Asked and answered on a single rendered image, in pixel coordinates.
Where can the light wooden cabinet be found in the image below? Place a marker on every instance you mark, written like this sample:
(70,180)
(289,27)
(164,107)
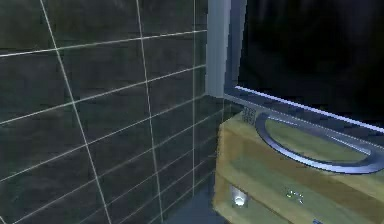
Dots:
(266,180)

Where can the black television set silver frame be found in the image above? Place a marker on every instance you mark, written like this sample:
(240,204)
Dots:
(310,50)

